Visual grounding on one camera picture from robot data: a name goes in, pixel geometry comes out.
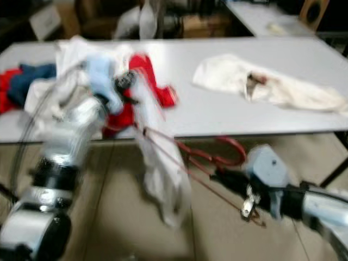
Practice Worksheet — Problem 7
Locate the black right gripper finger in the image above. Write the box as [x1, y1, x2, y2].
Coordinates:
[220, 168, 257, 185]
[213, 173, 251, 197]

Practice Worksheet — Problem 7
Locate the red clothes hanger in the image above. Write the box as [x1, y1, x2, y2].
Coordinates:
[139, 124, 267, 226]

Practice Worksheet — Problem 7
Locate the white short sleeve shirt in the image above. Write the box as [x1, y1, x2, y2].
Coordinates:
[130, 76, 192, 228]

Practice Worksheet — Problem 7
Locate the red crumpled garment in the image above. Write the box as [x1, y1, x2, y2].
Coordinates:
[0, 68, 25, 115]
[103, 53, 179, 131]

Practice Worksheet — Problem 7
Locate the white crumpled garment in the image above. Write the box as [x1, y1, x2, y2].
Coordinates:
[27, 35, 131, 136]

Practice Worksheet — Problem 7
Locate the white draped cloth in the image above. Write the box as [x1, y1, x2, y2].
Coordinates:
[114, 0, 166, 40]

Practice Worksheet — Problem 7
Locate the dark blue crumpled garment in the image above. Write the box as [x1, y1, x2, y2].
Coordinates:
[8, 63, 58, 107]

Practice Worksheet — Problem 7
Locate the flat brown cardboard box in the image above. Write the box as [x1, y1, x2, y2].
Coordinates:
[182, 14, 223, 39]

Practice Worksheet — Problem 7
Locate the white sign card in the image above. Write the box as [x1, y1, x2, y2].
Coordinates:
[29, 4, 63, 41]

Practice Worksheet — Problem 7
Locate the cream garment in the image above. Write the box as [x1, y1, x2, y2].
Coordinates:
[193, 53, 348, 116]

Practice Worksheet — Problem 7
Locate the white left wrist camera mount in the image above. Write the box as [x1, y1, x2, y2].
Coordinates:
[87, 53, 125, 112]

